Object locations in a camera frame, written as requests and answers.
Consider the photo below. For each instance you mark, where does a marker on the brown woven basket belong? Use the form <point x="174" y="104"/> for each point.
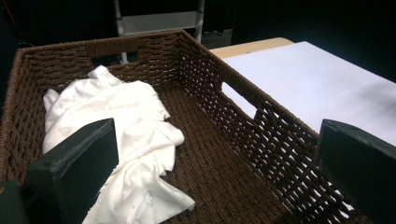
<point x="218" y="161"/>

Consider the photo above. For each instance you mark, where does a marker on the white cloth garment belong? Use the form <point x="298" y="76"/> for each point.
<point x="124" y="130"/>

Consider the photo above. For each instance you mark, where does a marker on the white table mat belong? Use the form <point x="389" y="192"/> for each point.
<point x="311" y="84"/>

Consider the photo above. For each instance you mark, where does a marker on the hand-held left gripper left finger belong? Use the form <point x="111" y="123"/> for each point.
<point x="74" y="168"/>

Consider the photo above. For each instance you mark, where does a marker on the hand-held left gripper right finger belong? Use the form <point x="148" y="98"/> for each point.
<point x="358" y="161"/>

